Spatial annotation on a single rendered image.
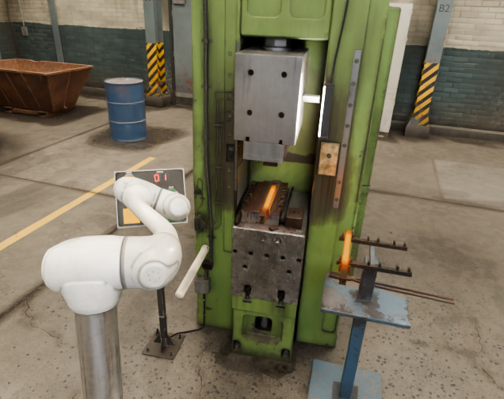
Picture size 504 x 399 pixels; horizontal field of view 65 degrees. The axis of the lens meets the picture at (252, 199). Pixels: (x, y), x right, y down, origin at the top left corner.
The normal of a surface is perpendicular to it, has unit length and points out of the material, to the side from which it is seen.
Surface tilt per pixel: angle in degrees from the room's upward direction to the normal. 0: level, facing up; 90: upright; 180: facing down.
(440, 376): 0
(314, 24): 90
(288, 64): 90
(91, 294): 84
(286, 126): 90
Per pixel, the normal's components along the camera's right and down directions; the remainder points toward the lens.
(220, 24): -0.20, 0.42
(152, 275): 0.27, 0.22
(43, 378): 0.04, -0.90
